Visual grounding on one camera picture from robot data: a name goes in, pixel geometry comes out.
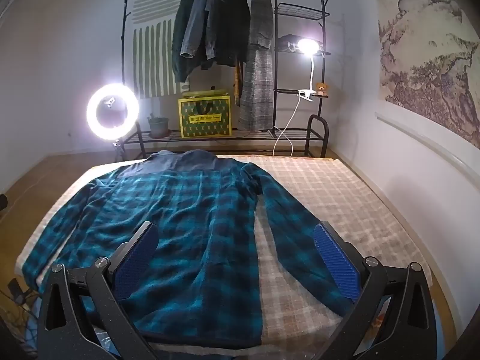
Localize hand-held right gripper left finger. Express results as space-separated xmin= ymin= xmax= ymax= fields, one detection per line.
xmin=37 ymin=221 xmax=160 ymax=360

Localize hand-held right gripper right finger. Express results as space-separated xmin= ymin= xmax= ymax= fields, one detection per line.
xmin=313 ymin=222 xmax=437 ymax=360

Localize teal plaid fleece jacket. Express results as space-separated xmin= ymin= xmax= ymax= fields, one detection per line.
xmin=22 ymin=150 xmax=361 ymax=349

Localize folded dark clothes on shelf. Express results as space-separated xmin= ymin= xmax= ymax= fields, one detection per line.
xmin=277 ymin=34 xmax=301 ymax=51

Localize black metal clothes rack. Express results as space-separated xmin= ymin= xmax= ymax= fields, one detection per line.
xmin=121 ymin=0 xmax=331 ymax=158

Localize beige checked blanket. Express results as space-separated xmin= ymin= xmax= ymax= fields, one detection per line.
xmin=13 ymin=154 xmax=434 ymax=346

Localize small potted plant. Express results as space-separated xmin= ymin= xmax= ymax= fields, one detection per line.
xmin=147 ymin=113 xmax=170 ymax=139

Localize yellow and green box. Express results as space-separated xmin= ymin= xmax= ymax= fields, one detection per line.
xmin=178 ymin=89 xmax=231 ymax=139

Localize yellow scarf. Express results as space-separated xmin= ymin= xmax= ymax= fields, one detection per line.
xmin=233 ymin=60 xmax=244 ymax=106

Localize white clip lamp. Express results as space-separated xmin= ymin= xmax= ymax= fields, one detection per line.
xmin=296 ymin=38 xmax=321 ymax=103

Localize dark green jacket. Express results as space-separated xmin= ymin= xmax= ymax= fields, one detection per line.
xmin=172 ymin=0 xmax=203 ymax=83

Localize black jacket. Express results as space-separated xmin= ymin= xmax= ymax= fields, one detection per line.
xmin=215 ymin=0 xmax=251 ymax=66

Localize blue denim jacket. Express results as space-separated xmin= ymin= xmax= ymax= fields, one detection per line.
xmin=180 ymin=0 xmax=226 ymax=70

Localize black metal bed rail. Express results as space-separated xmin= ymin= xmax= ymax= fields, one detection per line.
xmin=307 ymin=114 xmax=329 ymax=158

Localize white lamp cable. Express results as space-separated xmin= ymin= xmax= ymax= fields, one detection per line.
xmin=272 ymin=95 xmax=302 ymax=156

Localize white ring light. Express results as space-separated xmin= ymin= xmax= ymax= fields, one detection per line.
xmin=86 ymin=83 xmax=140 ymax=144

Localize green striped wall hanging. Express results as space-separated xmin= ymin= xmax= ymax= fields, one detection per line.
xmin=132 ymin=0 xmax=192 ymax=100

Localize landscape painting wall poster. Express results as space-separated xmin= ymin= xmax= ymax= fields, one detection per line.
xmin=373 ymin=0 xmax=480 ymax=181

